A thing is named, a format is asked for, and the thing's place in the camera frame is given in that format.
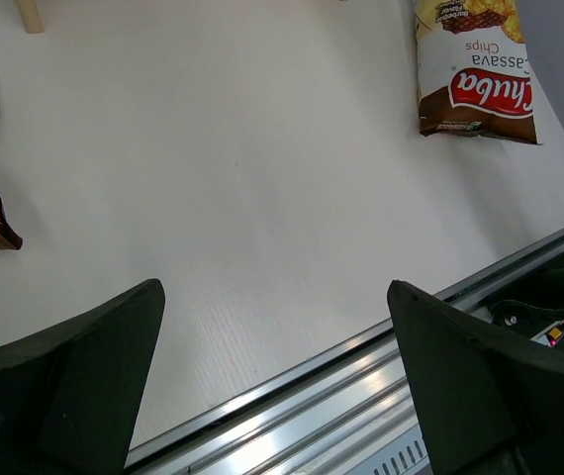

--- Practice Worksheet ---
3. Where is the aluminium rail base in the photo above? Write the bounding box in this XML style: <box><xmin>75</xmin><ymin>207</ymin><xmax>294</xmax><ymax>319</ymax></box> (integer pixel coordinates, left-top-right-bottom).
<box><xmin>123</xmin><ymin>211</ymin><xmax>564</xmax><ymax>475</ymax></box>

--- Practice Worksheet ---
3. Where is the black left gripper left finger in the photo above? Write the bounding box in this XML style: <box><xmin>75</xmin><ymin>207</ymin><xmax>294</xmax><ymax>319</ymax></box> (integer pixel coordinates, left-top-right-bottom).
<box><xmin>0</xmin><ymin>279</ymin><xmax>165</xmax><ymax>474</ymax></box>

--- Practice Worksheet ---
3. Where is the right Chuba cassava chips bag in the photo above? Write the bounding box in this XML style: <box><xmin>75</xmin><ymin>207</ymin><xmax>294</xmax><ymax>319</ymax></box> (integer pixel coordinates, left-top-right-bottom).
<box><xmin>414</xmin><ymin>0</ymin><xmax>538</xmax><ymax>144</ymax></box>

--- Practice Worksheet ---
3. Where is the wooden two-tier shelf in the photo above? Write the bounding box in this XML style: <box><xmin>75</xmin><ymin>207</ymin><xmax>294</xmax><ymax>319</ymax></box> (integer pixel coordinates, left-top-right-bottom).
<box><xmin>14</xmin><ymin>0</ymin><xmax>45</xmax><ymax>34</ymax></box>

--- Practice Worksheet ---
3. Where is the white slotted cable duct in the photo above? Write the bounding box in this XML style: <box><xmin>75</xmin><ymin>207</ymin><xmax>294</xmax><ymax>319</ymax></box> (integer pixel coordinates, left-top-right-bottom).
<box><xmin>357</xmin><ymin>430</ymin><xmax>429</xmax><ymax>475</ymax></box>

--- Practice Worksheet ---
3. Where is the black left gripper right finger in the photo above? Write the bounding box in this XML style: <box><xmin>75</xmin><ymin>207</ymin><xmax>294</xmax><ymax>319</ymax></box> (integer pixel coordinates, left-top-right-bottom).
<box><xmin>387</xmin><ymin>280</ymin><xmax>564</xmax><ymax>474</ymax></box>

